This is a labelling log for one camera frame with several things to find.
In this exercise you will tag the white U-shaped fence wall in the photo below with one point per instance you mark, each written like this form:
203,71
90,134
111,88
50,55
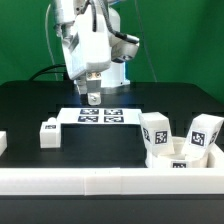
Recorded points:
118,181

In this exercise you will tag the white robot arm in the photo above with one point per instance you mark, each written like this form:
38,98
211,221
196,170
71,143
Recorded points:
66,12

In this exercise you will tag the white round stool seat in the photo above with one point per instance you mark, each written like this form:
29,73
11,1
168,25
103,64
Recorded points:
176,160

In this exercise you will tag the white sheet with markers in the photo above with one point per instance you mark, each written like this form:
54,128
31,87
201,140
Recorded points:
99,116

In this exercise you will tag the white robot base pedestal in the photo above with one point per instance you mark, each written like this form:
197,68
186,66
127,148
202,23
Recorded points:
114,76

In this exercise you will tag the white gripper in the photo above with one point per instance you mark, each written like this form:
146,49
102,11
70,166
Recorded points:
89,51

